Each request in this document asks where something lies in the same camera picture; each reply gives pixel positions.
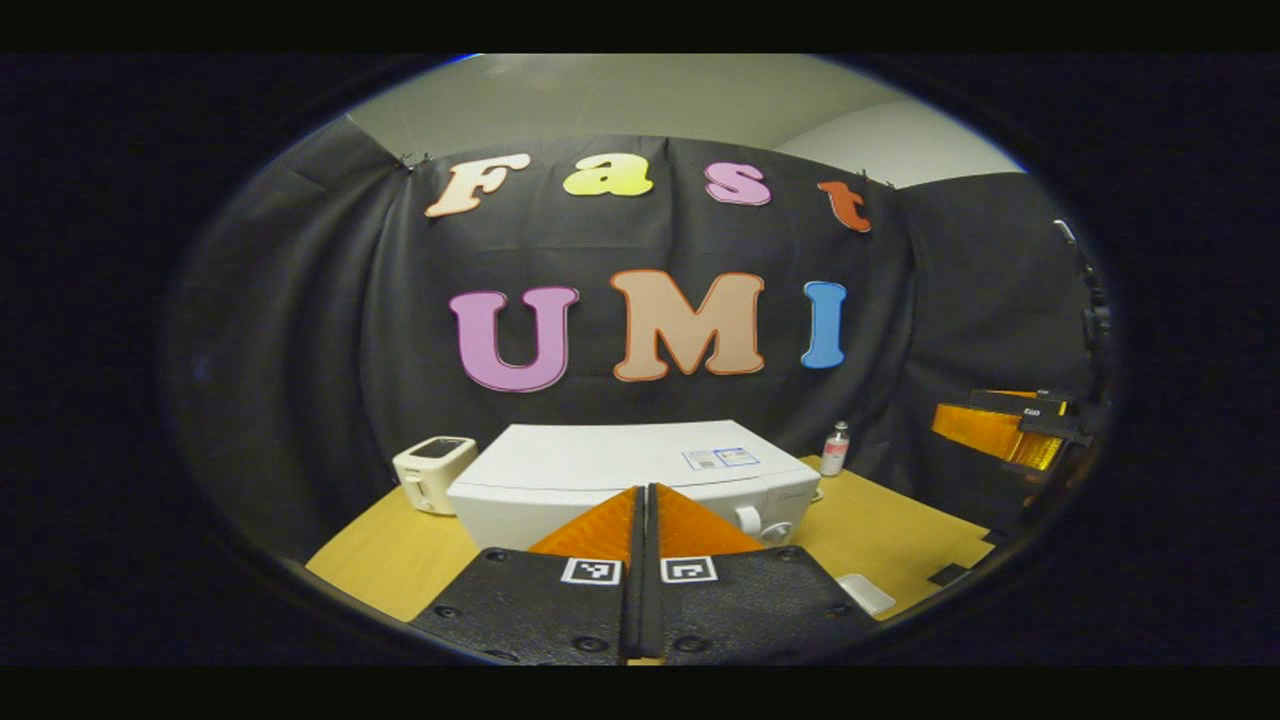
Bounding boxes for white toaster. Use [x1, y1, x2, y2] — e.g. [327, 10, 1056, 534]
[392, 436, 479, 517]

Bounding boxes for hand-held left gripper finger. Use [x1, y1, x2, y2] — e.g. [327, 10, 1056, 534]
[645, 483, 883, 667]
[408, 485, 648, 667]

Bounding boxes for white microwave oven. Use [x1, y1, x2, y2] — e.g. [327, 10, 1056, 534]
[446, 420, 823, 553]

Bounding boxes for small white plastic tray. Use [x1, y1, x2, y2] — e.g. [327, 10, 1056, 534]
[835, 573, 898, 617]

